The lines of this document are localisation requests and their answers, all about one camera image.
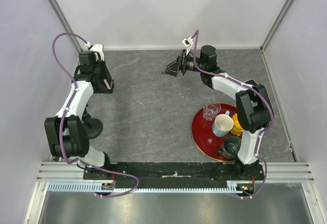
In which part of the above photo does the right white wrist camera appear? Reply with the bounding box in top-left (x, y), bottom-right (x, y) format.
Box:
top-left (182, 36), bottom-right (194, 55)

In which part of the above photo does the yellow cup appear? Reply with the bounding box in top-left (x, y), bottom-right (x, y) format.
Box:
top-left (230, 113), bottom-right (243, 137)

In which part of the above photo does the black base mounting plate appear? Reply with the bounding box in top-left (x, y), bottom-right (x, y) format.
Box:
top-left (83, 161), bottom-right (264, 189)

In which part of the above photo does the clear glass cup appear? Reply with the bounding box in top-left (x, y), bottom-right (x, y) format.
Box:
top-left (202, 103), bottom-right (221, 121)

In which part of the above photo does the slotted cable duct rail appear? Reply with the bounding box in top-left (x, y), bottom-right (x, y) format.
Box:
top-left (48, 182), bottom-right (243, 194)

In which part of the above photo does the left aluminium corner post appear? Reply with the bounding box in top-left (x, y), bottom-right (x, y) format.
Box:
top-left (35, 0), bottom-right (85, 54)

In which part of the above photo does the right aluminium corner post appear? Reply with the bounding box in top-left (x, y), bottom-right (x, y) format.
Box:
top-left (260, 0), bottom-right (295, 54)

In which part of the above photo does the black folding phone stand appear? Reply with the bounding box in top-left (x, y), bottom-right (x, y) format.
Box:
top-left (94, 82), bottom-right (114, 94)

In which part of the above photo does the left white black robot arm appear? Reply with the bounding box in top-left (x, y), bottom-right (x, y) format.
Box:
top-left (44, 44), bottom-right (114, 180)

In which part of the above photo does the light blue white mug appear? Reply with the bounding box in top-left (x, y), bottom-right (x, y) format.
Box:
top-left (212, 111), bottom-right (234, 137)

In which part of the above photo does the aluminium frame front rail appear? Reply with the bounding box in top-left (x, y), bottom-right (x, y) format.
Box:
top-left (37, 162), bottom-right (314, 183)

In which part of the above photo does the red round tray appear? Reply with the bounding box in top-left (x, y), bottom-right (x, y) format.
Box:
top-left (191, 107), bottom-right (237, 161)

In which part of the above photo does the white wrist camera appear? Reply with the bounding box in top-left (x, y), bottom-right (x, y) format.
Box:
top-left (182, 36), bottom-right (194, 55)
top-left (85, 42), bottom-right (105, 62)

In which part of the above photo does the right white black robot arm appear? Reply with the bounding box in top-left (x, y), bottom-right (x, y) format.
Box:
top-left (162, 45), bottom-right (274, 180)

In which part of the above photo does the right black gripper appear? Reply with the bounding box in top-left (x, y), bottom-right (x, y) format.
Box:
top-left (161, 49), bottom-right (205, 78)

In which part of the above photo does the aluminium corner post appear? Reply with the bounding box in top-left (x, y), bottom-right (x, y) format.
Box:
top-left (260, 0), bottom-right (295, 54)
top-left (35, 0), bottom-right (85, 54)

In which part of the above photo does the pink case smartphone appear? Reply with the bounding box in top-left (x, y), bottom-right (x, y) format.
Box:
top-left (245, 79), bottom-right (258, 86)
top-left (103, 78), bottom-right (114, 90)

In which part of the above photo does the black round base phone holder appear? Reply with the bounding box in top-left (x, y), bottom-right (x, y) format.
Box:
top-left (82, 108), bottom-right (103, 139)

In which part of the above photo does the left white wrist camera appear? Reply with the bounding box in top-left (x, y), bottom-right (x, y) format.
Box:
top-left (85, 42), bottom-right (105, 62)

